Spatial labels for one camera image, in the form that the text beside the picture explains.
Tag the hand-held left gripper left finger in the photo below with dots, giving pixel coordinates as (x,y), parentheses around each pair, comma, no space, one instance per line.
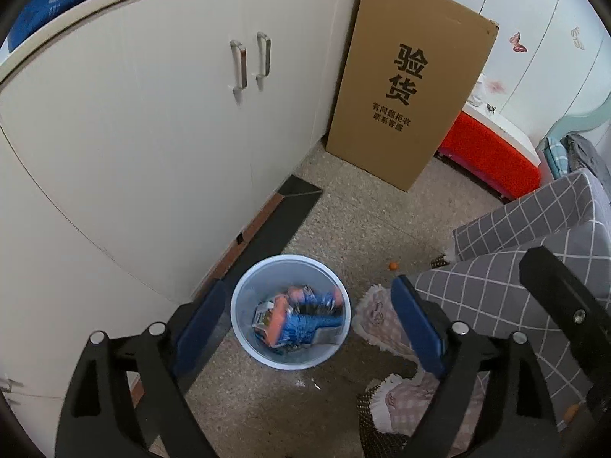
(198,329)

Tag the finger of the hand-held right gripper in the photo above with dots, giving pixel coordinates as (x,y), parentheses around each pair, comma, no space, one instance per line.
(568,300)

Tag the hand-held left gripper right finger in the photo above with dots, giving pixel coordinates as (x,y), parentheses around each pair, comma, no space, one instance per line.
(417,324)

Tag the pale blue plastic bin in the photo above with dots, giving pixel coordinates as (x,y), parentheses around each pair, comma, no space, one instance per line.
(248,324)

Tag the bright blue wrapper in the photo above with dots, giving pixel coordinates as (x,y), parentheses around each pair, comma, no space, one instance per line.
(310,317)

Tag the pink checked slipper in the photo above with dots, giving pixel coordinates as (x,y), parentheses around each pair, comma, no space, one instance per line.
(405,405)
(382,319)

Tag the orange packet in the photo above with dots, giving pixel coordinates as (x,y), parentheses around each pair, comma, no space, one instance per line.
(276,324)

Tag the grey checked bed sheet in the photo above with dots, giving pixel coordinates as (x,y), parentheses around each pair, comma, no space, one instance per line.
(506,229)

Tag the grey quilt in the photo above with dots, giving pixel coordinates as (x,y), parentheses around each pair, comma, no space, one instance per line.
(587,157)

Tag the red storage box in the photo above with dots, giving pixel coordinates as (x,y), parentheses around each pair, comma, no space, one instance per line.
(487,157)

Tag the teal bed headboard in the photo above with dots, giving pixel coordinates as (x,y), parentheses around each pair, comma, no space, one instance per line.
(577,121)

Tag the white cabinet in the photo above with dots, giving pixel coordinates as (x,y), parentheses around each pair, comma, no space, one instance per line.
(143,152)

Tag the white plastic bag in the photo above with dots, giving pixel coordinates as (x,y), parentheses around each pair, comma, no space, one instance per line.
(482,95)

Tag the pink flower sticker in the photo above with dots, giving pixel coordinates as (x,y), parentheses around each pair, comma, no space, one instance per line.
(496,86)

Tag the large brown cardboard box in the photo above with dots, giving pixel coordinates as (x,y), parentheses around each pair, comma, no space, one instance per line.
(410,86)

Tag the pink butterfly sticker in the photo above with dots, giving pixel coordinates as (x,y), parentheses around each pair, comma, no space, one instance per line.
(518,42)

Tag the white wardrobe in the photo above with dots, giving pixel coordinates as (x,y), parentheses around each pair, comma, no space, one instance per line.
(539,19)

